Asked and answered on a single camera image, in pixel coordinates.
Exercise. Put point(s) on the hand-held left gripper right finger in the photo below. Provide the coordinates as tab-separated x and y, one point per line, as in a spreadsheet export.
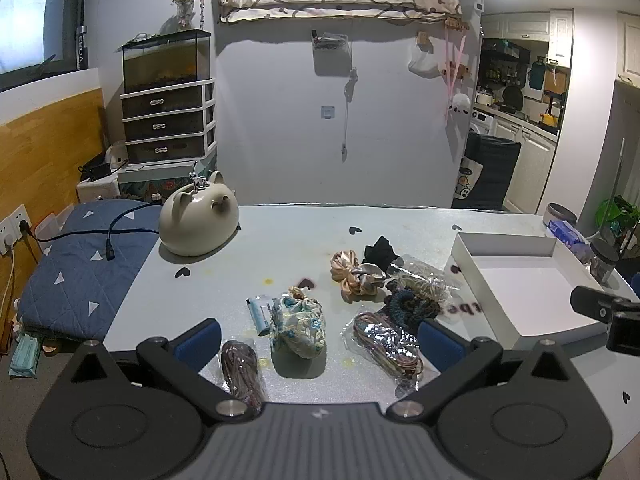
440	346

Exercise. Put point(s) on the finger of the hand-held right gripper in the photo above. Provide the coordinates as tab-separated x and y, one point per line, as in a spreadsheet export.
587	302
625	335

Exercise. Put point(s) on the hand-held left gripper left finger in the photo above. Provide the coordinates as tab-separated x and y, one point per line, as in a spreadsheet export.
200	344

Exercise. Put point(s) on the dark blue scrunchie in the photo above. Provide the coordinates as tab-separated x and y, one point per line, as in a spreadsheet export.
412	310

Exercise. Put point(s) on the light blue sachet packet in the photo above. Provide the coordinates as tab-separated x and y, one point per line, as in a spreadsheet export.
257	315

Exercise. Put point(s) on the white cardboard box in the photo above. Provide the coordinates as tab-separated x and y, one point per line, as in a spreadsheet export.
520	290

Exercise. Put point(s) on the glass jar with dark lid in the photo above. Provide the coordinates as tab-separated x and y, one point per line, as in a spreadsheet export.
604	260

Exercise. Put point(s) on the blue tissue pack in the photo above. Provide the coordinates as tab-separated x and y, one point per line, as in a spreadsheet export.
570	237

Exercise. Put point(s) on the green plant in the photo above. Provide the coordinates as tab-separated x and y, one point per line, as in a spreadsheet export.
617	215

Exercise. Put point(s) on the round metal tin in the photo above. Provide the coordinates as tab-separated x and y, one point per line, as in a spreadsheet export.
560	214

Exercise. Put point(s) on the black bow hair clip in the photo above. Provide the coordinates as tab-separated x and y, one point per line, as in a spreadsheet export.
380	252

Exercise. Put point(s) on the pink satin scrunchie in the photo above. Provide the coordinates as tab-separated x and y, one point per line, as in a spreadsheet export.
352	275

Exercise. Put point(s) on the blue quilted mat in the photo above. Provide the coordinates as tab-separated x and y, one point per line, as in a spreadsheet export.
85	270

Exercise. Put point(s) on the white kitchen base cabinets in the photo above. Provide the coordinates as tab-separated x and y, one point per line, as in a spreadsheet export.
530	160

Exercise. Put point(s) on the black fabric bin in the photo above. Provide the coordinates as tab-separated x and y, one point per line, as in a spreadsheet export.
495	170

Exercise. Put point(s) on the printed tote bag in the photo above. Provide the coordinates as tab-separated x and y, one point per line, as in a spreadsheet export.
467	180

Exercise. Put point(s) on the teal packet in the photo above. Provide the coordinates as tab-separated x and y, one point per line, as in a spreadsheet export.
25	357

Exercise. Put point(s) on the yellow kettle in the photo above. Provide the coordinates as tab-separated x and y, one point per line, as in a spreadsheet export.
548	120

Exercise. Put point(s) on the black adapter box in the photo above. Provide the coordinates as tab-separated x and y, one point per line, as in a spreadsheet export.
96	169

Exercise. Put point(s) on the black frying pan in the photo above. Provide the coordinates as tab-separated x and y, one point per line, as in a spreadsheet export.
512	97

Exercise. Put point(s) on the white drawer unit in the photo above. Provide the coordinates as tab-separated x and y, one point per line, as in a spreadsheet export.
165	122

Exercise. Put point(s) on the white rice cooker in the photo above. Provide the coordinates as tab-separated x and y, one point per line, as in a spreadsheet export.
484	97

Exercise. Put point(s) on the green hanging bag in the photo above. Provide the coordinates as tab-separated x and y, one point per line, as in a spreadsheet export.
538	74

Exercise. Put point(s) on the white plush toy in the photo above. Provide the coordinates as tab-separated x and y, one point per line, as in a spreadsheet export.
460	102

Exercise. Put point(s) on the black kitchen shelf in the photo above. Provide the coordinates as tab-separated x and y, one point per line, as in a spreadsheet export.
502	62

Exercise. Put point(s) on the pink ribbon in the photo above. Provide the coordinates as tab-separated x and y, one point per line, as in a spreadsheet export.
452	80

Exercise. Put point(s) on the glass fish tank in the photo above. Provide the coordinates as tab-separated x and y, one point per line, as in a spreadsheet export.
165	62

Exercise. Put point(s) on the white plastic bag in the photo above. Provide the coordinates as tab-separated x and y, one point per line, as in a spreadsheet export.
425	62

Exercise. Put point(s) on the vase of dried flowers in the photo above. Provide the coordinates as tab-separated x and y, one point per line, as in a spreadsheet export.
186	2

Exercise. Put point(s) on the window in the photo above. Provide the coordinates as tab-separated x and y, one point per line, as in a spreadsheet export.
25	15

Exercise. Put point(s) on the white wall socket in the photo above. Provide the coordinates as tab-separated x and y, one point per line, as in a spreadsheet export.
17	225

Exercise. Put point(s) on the small white wall switch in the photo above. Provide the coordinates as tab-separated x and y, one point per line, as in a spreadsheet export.
327	112

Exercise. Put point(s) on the white kitchen wall cabinets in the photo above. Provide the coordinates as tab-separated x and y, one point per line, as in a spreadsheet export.
530	25

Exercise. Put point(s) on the clear wall holder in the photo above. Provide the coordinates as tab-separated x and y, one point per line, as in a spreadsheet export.
330	45

